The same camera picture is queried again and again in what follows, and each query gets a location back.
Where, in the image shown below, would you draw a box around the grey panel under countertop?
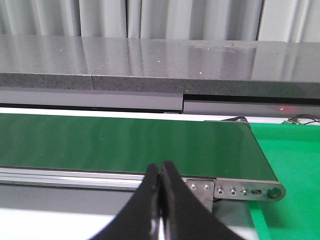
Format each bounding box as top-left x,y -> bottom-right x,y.
0,87 -> 320,117

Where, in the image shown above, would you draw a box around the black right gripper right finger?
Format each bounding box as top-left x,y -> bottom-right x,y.
160,161 -> 242,240

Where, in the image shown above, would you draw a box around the metal conveyor end bracket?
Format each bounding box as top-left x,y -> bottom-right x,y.
182,177 -> 286,212

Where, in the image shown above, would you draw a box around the aluminium conveyor side rail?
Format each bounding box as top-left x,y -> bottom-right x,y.
0,165 -> 216,193

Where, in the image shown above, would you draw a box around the white pleated curtain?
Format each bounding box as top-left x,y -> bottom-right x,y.
0,0 -> 320,43

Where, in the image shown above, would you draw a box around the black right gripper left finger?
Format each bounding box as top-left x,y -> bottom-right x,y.
92,163 -> 160,240

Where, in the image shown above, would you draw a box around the bright green mat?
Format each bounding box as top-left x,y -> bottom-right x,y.
248,123 -> 320,240

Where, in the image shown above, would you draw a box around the grey stone countertop slab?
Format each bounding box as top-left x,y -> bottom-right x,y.
0,34 -> 320,99

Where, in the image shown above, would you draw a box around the red and black wires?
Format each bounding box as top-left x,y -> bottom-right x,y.
282,113 -> 320,125

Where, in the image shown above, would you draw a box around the green conveyor belt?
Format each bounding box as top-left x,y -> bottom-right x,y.
0,113 -> 277,181

